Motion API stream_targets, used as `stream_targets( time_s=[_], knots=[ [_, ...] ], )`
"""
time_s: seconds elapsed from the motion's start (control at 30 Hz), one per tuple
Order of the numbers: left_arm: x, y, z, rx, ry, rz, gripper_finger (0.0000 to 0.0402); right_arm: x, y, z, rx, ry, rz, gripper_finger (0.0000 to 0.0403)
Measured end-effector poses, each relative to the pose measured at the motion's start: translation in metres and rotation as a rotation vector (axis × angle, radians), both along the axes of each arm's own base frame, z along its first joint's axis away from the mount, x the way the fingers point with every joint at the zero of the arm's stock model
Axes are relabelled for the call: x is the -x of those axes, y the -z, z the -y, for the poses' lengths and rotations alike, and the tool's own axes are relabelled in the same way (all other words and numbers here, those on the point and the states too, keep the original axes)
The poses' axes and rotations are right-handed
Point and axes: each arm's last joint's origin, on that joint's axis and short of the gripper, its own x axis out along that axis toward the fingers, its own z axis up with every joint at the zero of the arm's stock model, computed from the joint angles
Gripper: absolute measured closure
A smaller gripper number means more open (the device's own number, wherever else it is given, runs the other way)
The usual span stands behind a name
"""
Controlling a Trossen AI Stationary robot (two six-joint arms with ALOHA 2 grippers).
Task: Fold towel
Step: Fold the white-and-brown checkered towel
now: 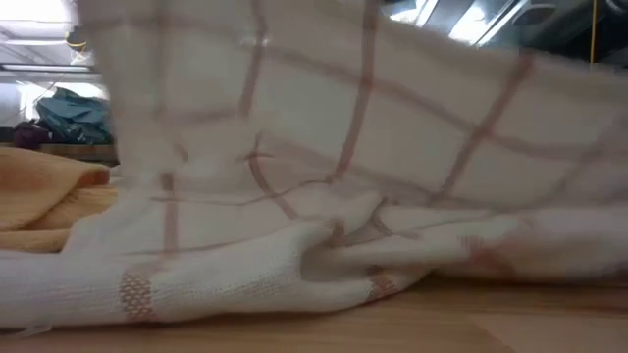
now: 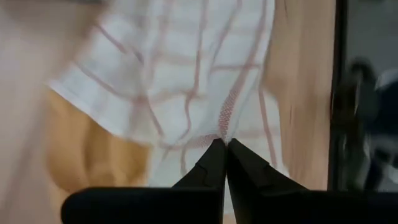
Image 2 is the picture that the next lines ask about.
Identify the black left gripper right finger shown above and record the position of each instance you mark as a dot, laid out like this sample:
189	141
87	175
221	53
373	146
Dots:
280	205

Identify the white checked towel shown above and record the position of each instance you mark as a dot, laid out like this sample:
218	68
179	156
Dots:
174	77

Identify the yellow woven towel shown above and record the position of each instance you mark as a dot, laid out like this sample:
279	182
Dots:
93	149

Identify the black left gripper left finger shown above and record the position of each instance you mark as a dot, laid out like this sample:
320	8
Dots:
186	202

